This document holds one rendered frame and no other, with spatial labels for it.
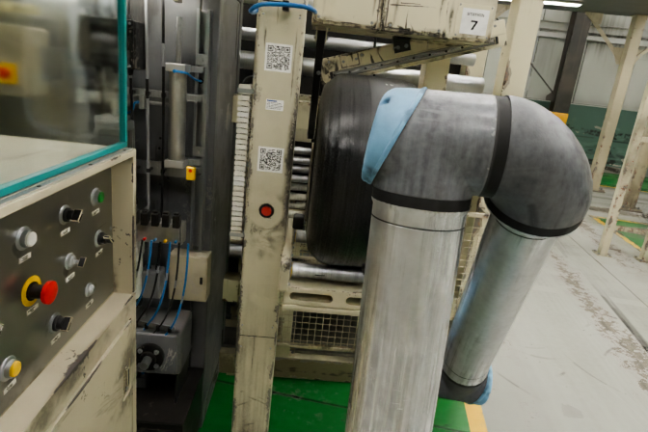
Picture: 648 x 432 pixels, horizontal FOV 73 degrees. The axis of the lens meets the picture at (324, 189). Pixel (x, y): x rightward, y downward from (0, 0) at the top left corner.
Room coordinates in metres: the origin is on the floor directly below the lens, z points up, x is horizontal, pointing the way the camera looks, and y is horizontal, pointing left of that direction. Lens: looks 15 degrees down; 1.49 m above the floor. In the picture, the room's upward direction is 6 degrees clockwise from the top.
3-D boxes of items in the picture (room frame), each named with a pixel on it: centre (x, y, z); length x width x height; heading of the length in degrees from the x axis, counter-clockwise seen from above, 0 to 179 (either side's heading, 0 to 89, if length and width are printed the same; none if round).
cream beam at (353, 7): (1.66, -0.19, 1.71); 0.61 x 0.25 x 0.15; 93
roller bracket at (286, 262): (1.35, 0.09, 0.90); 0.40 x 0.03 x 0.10; 3
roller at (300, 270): (1.22, -0.10, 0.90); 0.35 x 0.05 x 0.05; 93
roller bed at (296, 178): (1.73, 0.16, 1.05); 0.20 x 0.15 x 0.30; 93
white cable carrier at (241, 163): (1.29, 0.25, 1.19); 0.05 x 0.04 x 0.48; 3
